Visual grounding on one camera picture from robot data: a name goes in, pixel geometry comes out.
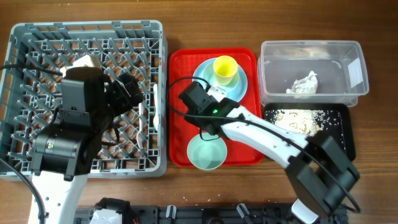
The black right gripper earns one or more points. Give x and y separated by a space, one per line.
189 113

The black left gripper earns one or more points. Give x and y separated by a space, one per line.
124 102

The green bowl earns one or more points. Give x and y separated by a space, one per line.
207 152

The yellow plastic cup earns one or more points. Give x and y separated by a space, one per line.
225 69

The white napkin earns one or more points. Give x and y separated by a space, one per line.
307 85

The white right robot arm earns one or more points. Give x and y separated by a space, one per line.
320 173

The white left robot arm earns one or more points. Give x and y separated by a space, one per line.
64 150

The grey dishwasher rack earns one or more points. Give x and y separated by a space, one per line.
31 89

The light blue bowl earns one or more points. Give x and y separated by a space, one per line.
209 76

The light blue plate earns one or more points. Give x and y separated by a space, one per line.
239 92

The white plastic spoon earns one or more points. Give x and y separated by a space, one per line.
156 117

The red plastic tray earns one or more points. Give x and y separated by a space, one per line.
183 63

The clear plastic bin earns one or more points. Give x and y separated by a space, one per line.
339 66

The black tray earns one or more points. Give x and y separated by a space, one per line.
349 150

